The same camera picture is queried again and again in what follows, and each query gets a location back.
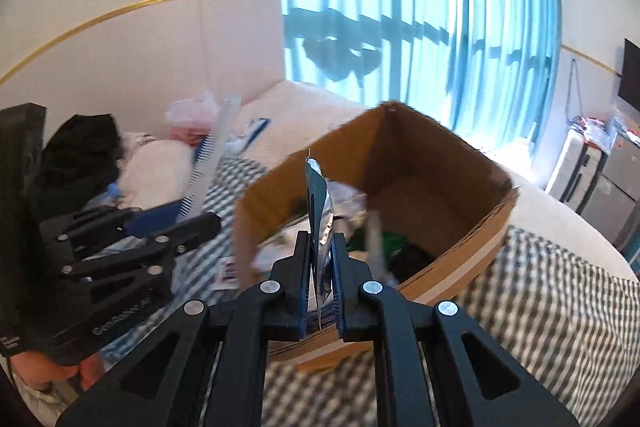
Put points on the blue white comb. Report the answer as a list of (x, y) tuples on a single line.
[(205, 167)]

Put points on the small red blue card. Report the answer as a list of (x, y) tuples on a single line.
[(226, 274)]

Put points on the person's left hand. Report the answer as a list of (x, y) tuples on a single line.
[(40, 372)]

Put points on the pink plastic bag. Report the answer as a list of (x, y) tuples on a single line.
[(192, 117)]

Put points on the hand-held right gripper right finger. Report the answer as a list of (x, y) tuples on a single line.
[(341, 297)]

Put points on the grey cabinet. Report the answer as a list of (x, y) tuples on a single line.
[(620, 187)]

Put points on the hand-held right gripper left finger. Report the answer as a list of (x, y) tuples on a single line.
[(302, 297)]

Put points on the blue white cloth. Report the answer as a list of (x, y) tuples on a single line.
[(252, 132)]

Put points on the silver foil packet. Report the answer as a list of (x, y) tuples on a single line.
[(320, 227)]

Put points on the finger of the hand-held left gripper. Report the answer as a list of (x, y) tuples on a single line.
[(85, 224), (190, 232)]

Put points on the checked blanket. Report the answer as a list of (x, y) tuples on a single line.
[(550, 307)]

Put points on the brown cardboard box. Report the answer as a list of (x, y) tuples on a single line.
[(440, 177)]

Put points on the black cloth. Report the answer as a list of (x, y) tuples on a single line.
[(80, 147)]

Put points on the white suitcase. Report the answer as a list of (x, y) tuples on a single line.
[(570, 167)]

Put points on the white quilted pillow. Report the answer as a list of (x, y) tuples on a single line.
[(300, 107)]

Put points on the black monitor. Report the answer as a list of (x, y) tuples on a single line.
[(631, 72)]

